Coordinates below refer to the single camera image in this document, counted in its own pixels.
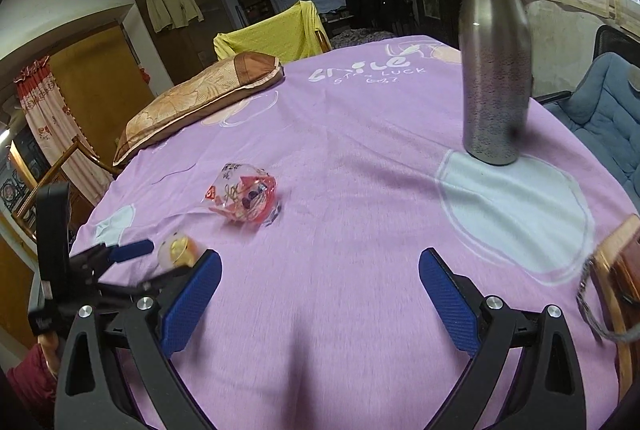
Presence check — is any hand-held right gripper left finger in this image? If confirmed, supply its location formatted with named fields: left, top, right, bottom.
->
left=54, top=249, right=223, bottom=430

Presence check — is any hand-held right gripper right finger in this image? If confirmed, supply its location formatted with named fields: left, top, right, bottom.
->
left=418, top=247, right=588, bottom=430

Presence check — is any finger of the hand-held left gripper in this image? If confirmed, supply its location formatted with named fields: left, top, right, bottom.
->
left=72, top=239, right=155, bottom=278
left=100, top=260, right=198, bottom=298

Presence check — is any pale yellow round wrapper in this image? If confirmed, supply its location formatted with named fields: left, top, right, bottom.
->
left=157, top=232, right=198, bottom=268

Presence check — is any clear red printed plastic wrapper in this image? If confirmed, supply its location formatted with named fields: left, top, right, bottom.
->
left=202, top=162, right=281, bottom=225

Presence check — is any person's left forearm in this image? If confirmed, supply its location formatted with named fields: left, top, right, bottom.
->
left=7, top=332, right=61, bottom=416

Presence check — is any red and white patterned curtain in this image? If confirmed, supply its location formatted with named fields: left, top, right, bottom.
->
left=14, top=56, right=113, bottom=205

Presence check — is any wooden door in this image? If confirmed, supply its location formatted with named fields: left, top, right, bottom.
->
left=50, top=22, right=156, bottom=151

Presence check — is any brown patterned pillow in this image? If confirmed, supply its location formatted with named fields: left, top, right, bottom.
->
left=112, top=51, right=284, bottom=167

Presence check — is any brown leather bag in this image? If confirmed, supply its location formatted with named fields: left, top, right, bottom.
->
left=592, top=215, right=640, bottom=403
left=607, top=230, right=640, bottom=311

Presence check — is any metal bottle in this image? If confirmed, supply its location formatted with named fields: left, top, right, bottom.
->
left=452, top=0, right=533, bottom=167

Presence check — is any dark wooden wardrobe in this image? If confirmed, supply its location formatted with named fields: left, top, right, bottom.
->
left=131, top=0, right=238, bottom=78

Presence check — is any blue cushioned chair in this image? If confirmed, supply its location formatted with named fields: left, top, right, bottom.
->
left=532, top=26, right=640, bottom=198

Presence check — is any yellow cloth covered chair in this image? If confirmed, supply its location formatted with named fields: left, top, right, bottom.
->
left=213, top=0, right=331, bottom=63

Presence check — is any wooden chair frame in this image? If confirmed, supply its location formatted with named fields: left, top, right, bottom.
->
left=10, top=137, right=121, bottom=231

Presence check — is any grey woven strap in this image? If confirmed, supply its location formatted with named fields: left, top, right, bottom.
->
left=575, top=255, right=640, bottom=343

